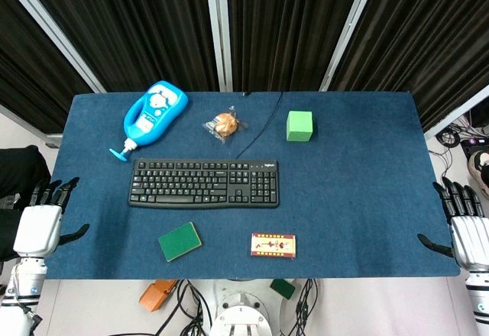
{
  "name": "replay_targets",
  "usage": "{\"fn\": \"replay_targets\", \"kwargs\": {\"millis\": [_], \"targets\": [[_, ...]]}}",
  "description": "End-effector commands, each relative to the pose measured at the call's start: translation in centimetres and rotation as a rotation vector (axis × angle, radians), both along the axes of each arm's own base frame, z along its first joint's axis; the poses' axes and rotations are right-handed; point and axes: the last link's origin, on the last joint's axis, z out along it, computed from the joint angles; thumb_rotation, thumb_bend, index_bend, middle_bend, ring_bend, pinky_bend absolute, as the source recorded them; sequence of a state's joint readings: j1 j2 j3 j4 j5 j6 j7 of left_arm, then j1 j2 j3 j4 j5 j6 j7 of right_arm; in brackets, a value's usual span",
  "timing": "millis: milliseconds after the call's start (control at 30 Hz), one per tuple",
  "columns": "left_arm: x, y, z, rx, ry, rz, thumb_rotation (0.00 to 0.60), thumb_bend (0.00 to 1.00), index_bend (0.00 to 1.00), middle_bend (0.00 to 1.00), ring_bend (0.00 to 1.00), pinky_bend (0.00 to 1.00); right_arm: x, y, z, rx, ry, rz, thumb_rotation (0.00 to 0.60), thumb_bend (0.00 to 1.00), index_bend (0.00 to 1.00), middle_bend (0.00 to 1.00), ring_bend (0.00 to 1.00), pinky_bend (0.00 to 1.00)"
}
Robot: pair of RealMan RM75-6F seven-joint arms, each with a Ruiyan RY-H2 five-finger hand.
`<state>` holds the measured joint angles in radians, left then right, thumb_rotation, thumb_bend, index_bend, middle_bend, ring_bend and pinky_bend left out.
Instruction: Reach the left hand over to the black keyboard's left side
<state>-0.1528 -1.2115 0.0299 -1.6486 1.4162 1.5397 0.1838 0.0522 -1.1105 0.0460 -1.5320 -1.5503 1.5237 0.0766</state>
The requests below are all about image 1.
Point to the grey metal frame post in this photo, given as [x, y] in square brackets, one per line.
[349, 30]
[218, 26]
[49, 30]

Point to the green yellow scrub sponge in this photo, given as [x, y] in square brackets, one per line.
[179, 241]

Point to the white robot torso base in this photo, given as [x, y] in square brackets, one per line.
[240, 313]

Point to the blue felt table mat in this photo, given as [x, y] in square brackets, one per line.
[344, 198]

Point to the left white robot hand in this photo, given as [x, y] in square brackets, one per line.
[38, 225]

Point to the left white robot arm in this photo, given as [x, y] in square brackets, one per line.
[21, 294]

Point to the wrapped pastry in clear bag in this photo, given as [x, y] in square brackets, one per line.
[225, 124]

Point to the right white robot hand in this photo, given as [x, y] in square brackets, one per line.
[469, 233]

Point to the black pleated curtain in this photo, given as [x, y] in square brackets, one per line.
[290, 26]

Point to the blue cartoon pump bottle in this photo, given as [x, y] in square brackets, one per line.
[153, 116]

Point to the green sponge on floor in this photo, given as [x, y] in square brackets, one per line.
[283, 288]

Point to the green foam cube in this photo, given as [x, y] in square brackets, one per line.
[299, 126]

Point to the black computer keyboard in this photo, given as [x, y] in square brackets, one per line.
[204, 184]

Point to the orange box on floor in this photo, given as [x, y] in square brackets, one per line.
[156, 294]

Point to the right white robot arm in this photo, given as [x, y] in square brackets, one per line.
[477, 298]

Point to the black white sneaker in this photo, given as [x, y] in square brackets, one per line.
[480, 168]

